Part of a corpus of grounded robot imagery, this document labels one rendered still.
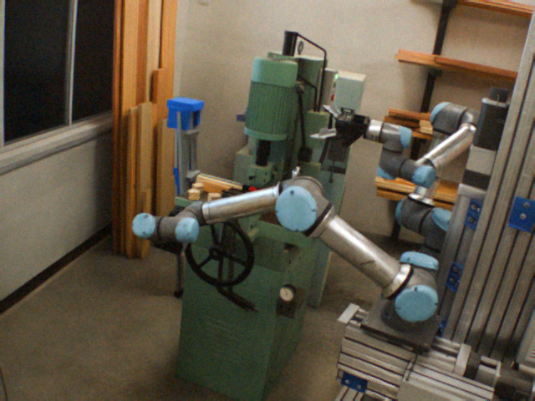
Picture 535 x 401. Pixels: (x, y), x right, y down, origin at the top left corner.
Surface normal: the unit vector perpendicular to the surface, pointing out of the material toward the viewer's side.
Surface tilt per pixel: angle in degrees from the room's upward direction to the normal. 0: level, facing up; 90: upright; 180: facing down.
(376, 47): 90
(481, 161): 90
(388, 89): 90
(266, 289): 90
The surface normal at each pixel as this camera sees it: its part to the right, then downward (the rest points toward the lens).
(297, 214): -0.35, 0.22
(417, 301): -0.15, 0.38
